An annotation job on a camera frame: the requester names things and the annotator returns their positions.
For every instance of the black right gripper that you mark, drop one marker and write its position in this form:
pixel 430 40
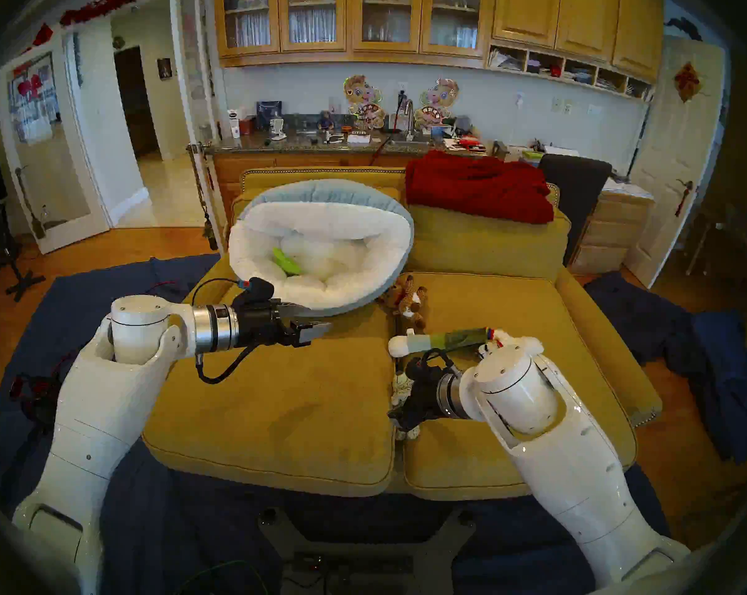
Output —
pixel 423 401

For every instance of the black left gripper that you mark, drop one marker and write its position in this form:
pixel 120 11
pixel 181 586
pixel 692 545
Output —
pixel 262 326

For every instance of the green cactus plush toy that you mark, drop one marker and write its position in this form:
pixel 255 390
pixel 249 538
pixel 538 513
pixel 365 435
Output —
pixel 286 262

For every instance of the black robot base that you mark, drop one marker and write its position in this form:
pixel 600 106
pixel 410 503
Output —
pixel 286 544

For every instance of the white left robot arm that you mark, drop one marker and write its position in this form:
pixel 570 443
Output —
pixel 94 414

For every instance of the white and blue dog bed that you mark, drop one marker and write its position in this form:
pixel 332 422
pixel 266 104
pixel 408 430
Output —
pixel 336 228

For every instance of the green bottle plush toy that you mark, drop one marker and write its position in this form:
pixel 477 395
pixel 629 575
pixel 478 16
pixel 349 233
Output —
pixel 423 343

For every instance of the brown reindeer plush toy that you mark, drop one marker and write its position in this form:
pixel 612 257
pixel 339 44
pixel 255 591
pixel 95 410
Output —
pixel 407 299

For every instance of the white fluffy plush toy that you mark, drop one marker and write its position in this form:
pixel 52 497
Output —
pixel 503 336

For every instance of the granite counter with wood base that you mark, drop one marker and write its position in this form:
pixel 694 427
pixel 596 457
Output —
pixel 268 162

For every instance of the yellow back cushion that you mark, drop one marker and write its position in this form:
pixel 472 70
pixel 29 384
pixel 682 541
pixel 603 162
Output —
pixel 485 246

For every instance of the yellow sofa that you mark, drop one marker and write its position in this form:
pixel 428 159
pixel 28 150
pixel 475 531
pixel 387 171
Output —
pixel 596 327

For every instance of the white lotion bottle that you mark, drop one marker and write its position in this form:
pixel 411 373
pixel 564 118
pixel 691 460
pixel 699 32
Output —
pixel 234 126

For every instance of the dark blue box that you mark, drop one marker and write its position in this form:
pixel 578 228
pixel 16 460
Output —
pixel 268 113

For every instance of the red blanket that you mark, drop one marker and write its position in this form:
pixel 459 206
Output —
pixel 472 188

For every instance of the chrome faucet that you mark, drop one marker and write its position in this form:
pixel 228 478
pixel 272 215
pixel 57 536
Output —
pixel 410 126

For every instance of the blue floor cloth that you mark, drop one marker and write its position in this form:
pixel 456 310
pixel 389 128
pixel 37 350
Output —
pixel 75 302

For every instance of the white glass french door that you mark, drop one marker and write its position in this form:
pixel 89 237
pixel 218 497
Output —
pixel 75 237
pixel 184 73

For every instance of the wooden drawer cabinet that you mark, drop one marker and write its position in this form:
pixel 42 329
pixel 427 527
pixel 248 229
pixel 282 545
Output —
pixel 609 234

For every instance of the dark upholstered chair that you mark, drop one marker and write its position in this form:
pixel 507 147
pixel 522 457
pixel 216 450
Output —
pixel 575 191

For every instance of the long hanging shoehorn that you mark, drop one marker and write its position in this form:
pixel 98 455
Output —
pixel 37 228

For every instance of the small framed hall picture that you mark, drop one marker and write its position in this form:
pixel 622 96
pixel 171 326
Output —
pixel 164 68

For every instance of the stack of papers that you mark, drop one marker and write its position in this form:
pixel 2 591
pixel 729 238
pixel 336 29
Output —
pixel 627 189

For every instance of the dark blue blanket heap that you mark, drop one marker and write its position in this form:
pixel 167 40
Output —
pixel 720 364

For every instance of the red knot door decoration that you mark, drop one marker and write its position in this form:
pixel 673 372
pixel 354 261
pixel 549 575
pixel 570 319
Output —
pixel 31 87

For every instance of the white panel door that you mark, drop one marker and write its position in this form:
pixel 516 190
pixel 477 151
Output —
pixel 671 141

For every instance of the red tinsel garland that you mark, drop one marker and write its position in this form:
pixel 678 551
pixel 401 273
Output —
pixel 113 0

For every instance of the red diamond door ornament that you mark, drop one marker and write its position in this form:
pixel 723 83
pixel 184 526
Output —
pixel 687 81

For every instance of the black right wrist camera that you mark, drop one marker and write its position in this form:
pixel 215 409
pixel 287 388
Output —
pixel 418 367

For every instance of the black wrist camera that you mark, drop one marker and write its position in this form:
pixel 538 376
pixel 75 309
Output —
pixel 418 367
pixel 258 290

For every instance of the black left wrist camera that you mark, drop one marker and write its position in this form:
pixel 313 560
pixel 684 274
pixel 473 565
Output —
pixel 258 290

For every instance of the cartoon child wall decoration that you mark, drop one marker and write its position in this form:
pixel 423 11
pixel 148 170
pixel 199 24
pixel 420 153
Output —
pixel 362 98
pixel 438 99

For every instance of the small wall wreath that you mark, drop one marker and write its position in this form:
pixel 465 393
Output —
pixel 119 42

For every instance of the wooden wall cabinets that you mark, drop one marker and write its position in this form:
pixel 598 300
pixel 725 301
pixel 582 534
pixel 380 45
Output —
pixel 528 11

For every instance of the red paper wall decoration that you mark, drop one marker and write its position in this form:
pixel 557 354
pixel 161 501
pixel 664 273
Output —
pixel 43 36

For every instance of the black wall decoration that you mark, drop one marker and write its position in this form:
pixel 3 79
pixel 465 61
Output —
pixel 683 25

